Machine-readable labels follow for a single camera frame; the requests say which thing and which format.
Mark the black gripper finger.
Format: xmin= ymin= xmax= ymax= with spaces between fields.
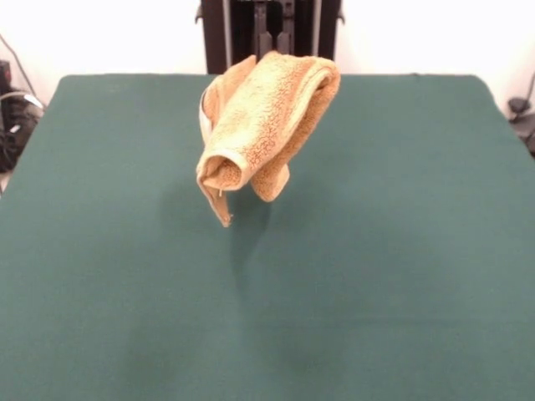
xmin=252 ymin=0 xmax=273 ymax=58
xmin=274 ymin=0 xmax=296 ymax=54

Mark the tan terry towel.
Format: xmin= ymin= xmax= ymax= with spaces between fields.
xmin=195 ymin=52 xmax=342 ymax=229

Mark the dark green table cloth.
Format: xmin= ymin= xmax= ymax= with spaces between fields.
xmin=0 ymin=74 xmax=535 ymax=401

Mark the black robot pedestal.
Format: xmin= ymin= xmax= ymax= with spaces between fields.
xmin=199 ymin=0 xmax=344 ymax=75

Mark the thin grey cable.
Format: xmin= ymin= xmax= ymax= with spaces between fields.
xmin=0 ymin=32 xmax=46 ymax=114

